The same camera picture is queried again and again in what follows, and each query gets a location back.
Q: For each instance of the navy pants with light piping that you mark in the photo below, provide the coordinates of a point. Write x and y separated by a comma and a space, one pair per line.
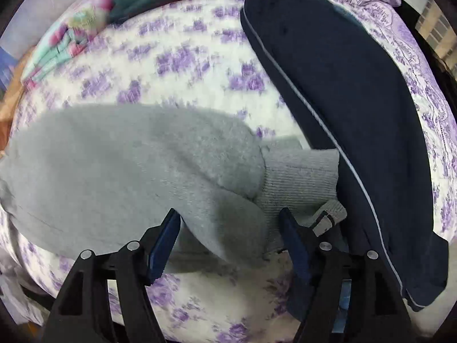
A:
350, 121

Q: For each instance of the grey knit sweater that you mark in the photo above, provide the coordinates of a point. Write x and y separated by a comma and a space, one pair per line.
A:
135, 171

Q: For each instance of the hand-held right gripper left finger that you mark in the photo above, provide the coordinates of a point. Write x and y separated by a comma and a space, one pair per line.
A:
165, 243

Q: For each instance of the purple patterned bed sheet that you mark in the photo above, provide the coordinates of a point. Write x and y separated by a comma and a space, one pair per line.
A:
407, 43

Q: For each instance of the pink and teal floral cloth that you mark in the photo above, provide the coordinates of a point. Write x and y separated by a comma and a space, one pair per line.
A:
71, 32

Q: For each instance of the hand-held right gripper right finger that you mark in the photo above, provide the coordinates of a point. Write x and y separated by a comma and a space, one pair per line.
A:
294, 239

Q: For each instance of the purple floral bed blanket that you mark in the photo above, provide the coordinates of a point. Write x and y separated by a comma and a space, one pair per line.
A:
185, 64

